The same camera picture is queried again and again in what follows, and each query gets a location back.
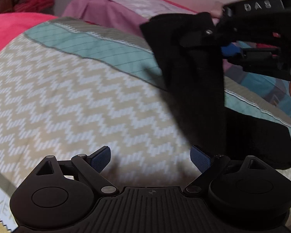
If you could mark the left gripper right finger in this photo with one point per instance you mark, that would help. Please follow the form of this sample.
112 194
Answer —
210 168

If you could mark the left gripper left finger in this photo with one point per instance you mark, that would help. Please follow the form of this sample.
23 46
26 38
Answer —
89 168

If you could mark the black knit pants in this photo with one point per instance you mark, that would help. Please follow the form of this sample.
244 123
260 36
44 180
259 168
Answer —
188 52

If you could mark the red clothing pile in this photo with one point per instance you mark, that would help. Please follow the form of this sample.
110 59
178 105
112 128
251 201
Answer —
34 6

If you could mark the blue grey pillow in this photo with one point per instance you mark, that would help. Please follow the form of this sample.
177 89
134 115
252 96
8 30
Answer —
273 90

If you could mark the patterned bed quilt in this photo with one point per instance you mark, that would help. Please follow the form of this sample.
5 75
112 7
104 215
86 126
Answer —
69 88

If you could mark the pink pillow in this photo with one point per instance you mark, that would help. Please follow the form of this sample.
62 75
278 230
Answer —
124 15

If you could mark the pink bed sheet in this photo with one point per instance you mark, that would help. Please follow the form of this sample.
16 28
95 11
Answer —
14 24

